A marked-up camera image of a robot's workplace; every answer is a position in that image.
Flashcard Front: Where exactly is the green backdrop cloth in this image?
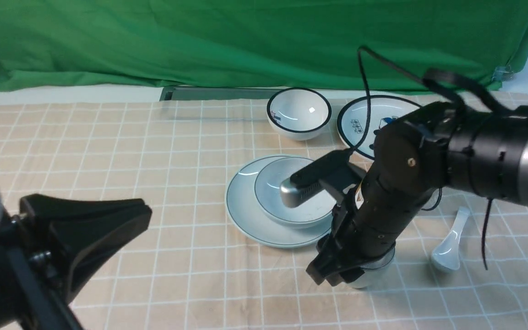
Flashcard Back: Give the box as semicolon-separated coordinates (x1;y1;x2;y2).
0;0;528;92

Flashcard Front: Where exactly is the pale blue bowl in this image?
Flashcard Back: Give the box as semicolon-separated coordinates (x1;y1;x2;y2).
255;156;335;228

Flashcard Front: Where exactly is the plain white ceramic spoon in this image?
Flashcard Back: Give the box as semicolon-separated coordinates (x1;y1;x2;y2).
430;207;471;272

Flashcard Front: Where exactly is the cartoon printed white plate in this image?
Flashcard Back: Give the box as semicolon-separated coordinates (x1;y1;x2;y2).
337;94;421;160

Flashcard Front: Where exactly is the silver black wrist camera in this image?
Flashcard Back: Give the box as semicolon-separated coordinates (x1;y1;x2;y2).
280;149;367;208

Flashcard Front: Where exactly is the white bowl black rim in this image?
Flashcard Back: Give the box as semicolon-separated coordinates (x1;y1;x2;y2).
266;88;332;141

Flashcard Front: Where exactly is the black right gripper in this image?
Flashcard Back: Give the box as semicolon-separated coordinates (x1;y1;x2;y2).
306;175;434;286

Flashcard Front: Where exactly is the metal clamp on backdrop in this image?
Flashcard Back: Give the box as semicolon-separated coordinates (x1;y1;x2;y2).
492;65;515;82

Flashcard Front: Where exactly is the pale blue plate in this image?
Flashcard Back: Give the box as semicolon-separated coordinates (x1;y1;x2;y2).
225;154;331;249

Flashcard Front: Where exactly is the checkered beige tablecloth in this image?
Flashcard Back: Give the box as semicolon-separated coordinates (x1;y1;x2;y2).
0;99;528;330

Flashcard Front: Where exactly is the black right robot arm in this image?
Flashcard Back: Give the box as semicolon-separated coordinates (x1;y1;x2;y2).
306;102;528;286

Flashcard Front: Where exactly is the pale blue cup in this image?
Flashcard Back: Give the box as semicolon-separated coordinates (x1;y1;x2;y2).
347;248;396;290

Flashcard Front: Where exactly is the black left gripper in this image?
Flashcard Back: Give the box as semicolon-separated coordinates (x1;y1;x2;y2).
0;194;152;330

